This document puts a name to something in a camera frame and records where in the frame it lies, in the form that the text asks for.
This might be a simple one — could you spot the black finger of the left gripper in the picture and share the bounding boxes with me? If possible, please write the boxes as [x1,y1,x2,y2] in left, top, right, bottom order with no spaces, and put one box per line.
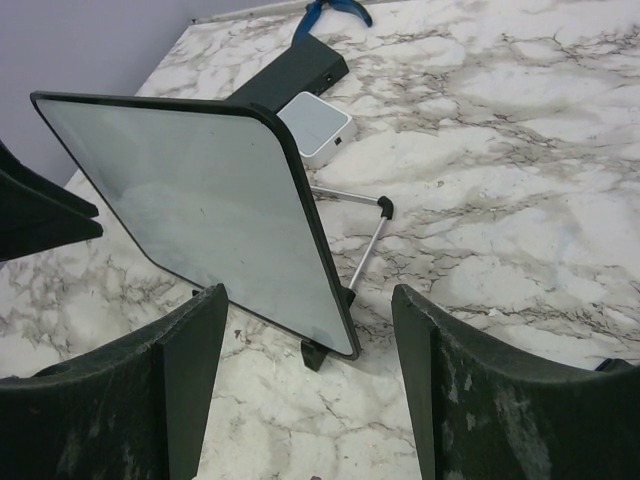
[1,143,99,218]
[1,172,103,262]

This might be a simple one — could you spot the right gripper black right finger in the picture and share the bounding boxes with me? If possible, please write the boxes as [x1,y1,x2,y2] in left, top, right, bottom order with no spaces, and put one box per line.
[391,284,639,479]

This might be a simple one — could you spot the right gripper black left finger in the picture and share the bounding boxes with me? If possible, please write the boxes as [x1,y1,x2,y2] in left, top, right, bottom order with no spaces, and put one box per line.
[1,284,229,479]

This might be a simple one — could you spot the small whiteboard black frame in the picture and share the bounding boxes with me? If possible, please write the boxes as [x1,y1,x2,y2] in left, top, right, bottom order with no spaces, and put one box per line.
[30,91,361,370]

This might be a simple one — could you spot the small white square device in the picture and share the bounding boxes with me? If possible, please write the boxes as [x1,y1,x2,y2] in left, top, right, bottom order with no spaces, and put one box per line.
[277,92,357,170]

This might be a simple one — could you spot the black rectangular box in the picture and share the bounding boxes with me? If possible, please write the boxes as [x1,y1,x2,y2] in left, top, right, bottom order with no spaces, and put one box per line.
[227,34,349,112]

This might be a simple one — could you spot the blue handled pliers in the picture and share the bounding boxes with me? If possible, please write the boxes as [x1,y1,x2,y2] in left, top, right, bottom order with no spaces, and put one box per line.
[291,0,374,46]

